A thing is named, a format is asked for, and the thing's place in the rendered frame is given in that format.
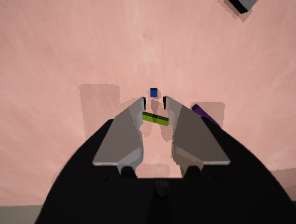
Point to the small blue block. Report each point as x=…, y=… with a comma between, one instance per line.
x=153, y=92

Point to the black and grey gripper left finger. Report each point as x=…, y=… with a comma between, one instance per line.
x=116, y=144

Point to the lime green rod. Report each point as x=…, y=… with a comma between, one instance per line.
x=155, y=118

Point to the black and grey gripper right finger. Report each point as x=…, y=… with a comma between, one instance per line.
x=200, y=142

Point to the purple rod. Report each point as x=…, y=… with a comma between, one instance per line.
x=201, y=112

